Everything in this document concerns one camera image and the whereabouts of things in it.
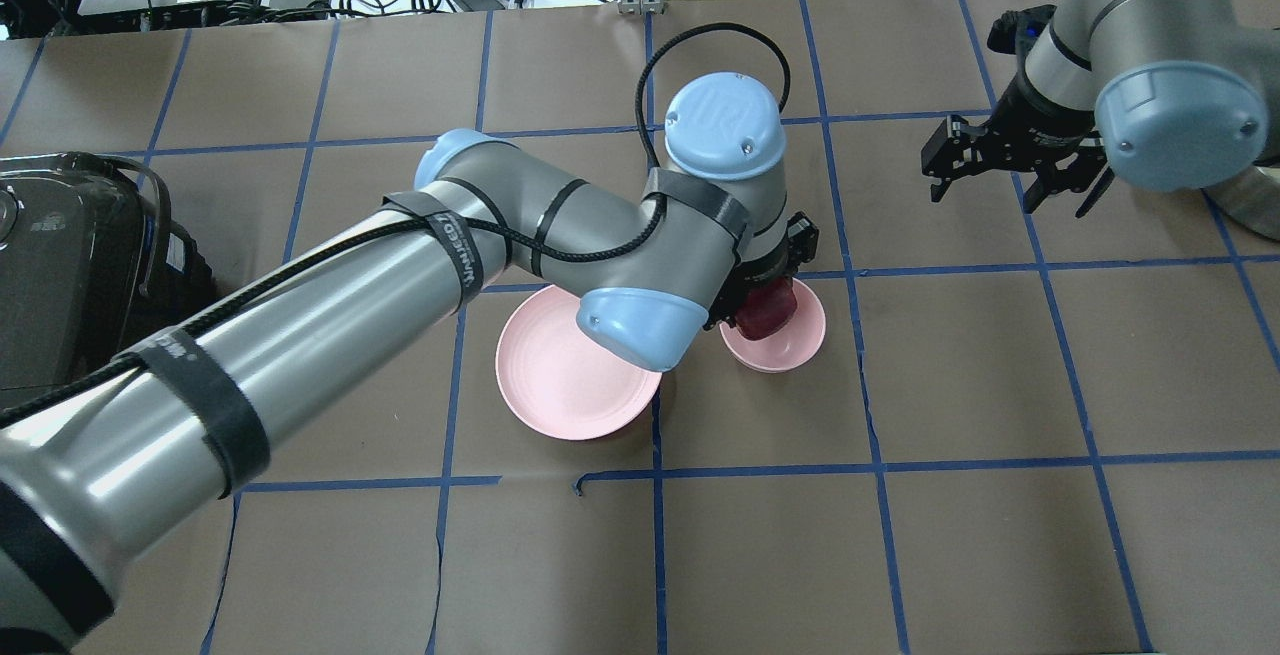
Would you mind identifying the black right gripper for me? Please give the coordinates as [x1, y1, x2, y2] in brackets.
[922, 4, 1108, 216]

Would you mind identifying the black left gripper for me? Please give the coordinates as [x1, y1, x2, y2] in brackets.
[705, 212, 820, 331]

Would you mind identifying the red apple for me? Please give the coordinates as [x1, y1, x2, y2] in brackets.
[733, 278, 799, 342]

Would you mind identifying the pink bowl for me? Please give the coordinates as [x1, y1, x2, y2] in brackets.
[718, 280, 827, 374]

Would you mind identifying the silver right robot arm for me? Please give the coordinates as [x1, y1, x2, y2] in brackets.
[920, 0, 1279, 241]

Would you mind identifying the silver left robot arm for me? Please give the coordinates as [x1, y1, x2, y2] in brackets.
[1, 72, 817, 654]

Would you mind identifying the pink plate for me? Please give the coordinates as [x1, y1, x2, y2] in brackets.
[494, 287, 660, 441]

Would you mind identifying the dark grey rice cooker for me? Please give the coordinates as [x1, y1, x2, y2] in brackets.
[1, 152, 216, 408]

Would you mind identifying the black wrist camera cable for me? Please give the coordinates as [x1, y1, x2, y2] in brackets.
[0, 23, 794, 431]

